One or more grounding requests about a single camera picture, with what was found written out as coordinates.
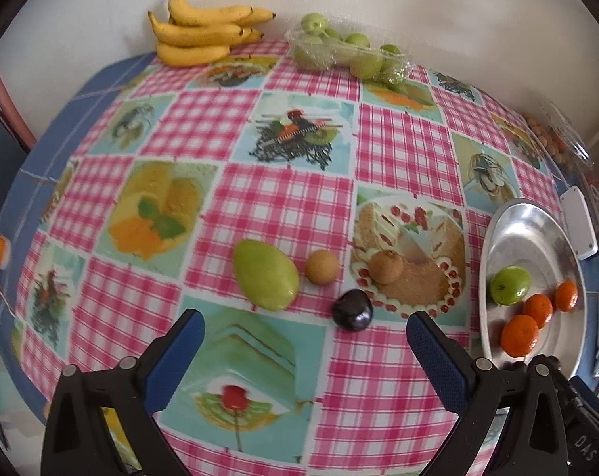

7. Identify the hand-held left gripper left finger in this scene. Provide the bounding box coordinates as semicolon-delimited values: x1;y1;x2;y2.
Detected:
40;309;206;476

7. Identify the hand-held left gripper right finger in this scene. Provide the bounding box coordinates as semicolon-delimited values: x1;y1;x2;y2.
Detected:
407;311;570;476

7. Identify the orange tangerine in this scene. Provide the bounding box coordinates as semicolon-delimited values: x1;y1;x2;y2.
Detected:
554;281;579;313
501;315;540;358
522;294;554;329

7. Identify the round metal plate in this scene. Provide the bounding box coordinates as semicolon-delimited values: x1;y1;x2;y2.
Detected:
479;198;588;382

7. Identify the clear box of small fruits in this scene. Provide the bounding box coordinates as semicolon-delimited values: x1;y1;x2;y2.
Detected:
524;104;597;174

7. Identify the dark purple plum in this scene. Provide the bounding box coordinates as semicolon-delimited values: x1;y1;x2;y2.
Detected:
332;289;373;331

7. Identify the small green fruit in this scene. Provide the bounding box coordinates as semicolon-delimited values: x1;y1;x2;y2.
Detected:
488;266;532;305

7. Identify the large brown round fruit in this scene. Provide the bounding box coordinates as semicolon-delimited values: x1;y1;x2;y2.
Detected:
369;250;405;285

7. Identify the large green mango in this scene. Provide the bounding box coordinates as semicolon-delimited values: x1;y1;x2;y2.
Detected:
232;239;300;312

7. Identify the small brown round fruit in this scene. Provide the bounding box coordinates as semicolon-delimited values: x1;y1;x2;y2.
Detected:
306;250;340;287

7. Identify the white plastic device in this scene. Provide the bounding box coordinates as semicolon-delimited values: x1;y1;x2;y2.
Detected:
559;186;599;260

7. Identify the pink furniture edge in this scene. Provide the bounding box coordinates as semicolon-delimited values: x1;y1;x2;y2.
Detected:
0;72;37;150

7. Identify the clear plastic fruit tray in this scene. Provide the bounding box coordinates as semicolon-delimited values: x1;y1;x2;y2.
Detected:
285;12;418;85

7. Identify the yellow banana bunch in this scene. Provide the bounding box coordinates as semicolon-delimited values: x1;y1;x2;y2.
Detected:
148;0;276;67

